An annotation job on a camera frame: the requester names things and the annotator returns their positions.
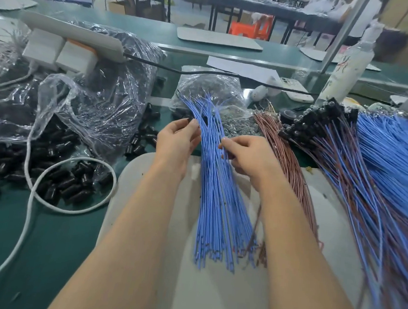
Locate slanted metal frame post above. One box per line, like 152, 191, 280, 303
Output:
319, 0, 372, 75

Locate cardboard boxes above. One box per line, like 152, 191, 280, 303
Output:
376, 0, 408, 70

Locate person's right hand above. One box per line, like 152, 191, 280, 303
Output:
216, 133, 289, 194

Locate bundle of blue wires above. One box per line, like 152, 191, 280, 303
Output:
168, 92, 269, 276

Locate white charging cable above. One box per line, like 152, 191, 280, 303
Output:
0, 63, 125, 303

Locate pile of assembled wire harnesses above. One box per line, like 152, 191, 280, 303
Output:
269, 95, 408, 309

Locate white paper sheet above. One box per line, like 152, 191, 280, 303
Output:
205, 56, 285, 86

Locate white flat tray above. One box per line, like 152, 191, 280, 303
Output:
0, 0, 38, 14
298, 47, 382, 72
175, 26, 265, 51

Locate person's left forearm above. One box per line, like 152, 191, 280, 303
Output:
46, 159, 189, 309

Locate black power cord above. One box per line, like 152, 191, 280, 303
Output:
122, 53, 396, 109

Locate white computer mouse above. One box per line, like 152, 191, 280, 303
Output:
249, 85, 268, 104

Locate white power strip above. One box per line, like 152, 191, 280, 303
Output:
16, 10, 129, 64

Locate person's right forearm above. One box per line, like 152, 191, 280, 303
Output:
248, 177, 374, 309

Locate small clear plastic bag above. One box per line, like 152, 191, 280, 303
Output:
168, 67, 250, 123

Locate white work board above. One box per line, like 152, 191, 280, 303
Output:
92, 150, 383, 309

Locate person's left hand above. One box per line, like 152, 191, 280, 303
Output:
153, 115, 203, 178

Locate white flat device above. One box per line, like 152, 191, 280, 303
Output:
271, 77, 316, 104

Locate white orange charger adapter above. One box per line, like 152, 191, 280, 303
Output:
54, 39, 100, 77

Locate large clear plastic bag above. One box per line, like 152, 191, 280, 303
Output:
0, 16, 168, 163

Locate orange plastic stool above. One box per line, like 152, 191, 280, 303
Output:
229, 14, 274, 42

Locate white spray bottle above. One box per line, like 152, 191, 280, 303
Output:
316, 18, 385, 109

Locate pile of black plastic caps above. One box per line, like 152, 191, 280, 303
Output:
0, 95, 165, 211

